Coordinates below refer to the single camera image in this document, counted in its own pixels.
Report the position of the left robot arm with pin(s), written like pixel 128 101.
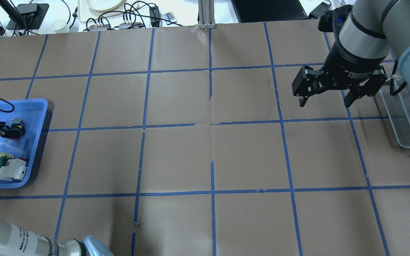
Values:
pixel 17 241

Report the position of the beige plate on tray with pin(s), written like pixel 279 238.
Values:
pixel 94 8

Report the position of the black laptop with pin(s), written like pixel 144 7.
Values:
pixel 248 11

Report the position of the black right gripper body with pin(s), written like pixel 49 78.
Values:
pixel 347 65

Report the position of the white circuit breaker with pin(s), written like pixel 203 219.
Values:
pixel 14 169

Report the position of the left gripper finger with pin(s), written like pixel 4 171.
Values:
pixel 6 131

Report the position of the wire mesh shelf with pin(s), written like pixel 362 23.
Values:
pixel 398 108

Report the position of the black power adapter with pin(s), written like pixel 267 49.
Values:
pixel 155 16

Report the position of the white paper cup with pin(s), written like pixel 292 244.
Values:
pixel 60 26

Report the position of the blue plastic tray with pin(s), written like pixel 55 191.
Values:
pixel 33 113

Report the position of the aluminium frame post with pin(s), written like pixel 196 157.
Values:
pixel 206 14

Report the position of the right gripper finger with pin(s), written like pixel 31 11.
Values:
pixel 369 88
pixel 306 84

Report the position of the red emergency stop button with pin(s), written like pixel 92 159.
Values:
pixel 20 126

